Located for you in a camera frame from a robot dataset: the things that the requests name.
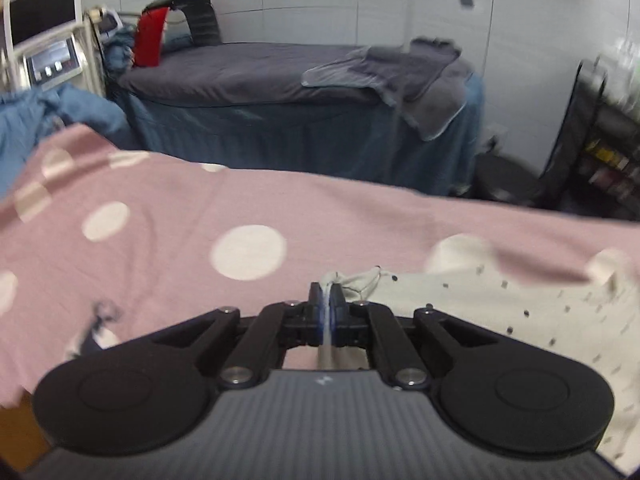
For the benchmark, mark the black round stool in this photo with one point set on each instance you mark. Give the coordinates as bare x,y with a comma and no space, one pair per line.
505,177

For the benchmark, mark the pink dotted blanket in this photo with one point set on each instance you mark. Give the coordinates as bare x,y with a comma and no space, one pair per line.
150,260

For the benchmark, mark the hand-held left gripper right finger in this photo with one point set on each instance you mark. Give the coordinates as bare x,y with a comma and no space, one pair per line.
338,312

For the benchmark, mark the blue crumpled cloth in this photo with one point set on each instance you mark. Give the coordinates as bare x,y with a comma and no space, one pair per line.
118,52

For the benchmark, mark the massage bed with dark cover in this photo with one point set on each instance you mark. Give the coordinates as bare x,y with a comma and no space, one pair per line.
225,70

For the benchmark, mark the white wall socket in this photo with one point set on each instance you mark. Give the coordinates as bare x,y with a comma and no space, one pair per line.
495,136

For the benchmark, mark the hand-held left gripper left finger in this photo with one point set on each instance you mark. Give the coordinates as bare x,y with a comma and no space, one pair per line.
316,312

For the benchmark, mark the white beauty machine with screen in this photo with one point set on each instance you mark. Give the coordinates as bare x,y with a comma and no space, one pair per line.
45,35

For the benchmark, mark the white polka dot garment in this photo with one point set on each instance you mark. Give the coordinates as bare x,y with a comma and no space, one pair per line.
500,310

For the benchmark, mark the black rack cart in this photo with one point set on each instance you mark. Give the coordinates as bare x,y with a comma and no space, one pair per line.
600,160

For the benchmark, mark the blue duvet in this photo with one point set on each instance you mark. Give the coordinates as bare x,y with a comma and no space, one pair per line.
30,120

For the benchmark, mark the grey towel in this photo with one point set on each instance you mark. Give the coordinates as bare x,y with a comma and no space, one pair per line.
400,67

